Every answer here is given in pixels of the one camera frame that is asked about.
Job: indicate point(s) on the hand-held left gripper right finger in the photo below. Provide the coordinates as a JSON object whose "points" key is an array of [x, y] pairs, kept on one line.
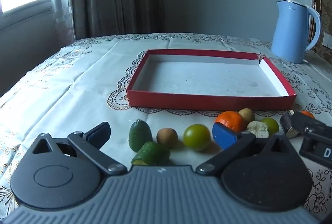
{"points": [[223, 135]]}

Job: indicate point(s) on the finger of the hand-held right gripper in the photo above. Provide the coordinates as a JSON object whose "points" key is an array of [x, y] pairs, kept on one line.
{"points": [[302, 120]]}

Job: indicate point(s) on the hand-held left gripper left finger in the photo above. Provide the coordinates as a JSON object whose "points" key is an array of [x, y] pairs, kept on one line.
{"points": [[99, 133]]}

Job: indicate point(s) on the small orange mandarin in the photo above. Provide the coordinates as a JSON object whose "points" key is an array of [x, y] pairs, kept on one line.
{"points": [[308, 114]]}

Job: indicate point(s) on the dark sugarcane piece smooth cut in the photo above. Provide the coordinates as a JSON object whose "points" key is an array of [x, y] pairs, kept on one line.
{"points": [[286, 124]]}

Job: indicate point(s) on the large orange mandarin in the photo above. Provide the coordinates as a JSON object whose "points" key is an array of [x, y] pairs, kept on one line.
{"points": [[232, 120]]}

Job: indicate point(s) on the green tomato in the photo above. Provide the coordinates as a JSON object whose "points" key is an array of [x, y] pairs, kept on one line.
{"points": [[196, 137], [271, 124]]}

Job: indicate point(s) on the dark sugarcane piece rough cut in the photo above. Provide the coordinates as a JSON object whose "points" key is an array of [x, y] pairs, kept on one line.
{"points": [[256, 128]]}

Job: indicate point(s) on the green cucumber piece with stem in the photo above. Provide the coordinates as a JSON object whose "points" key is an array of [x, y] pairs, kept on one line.
{"points": [[138, 135]]}

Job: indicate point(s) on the red cardboard box tray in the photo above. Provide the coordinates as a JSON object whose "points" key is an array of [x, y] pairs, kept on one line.
{"points": [[207, 81]]}

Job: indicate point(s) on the white embroidered tablecloth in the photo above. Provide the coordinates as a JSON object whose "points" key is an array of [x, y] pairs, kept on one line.
{"points": [[77, 78]]}

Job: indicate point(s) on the light blue electric kettle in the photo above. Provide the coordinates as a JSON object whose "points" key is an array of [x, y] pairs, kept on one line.
{"points": [[290, 31]]}

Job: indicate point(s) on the white wall socket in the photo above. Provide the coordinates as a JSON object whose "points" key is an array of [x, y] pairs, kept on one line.
{"points": [[328, 41]]}

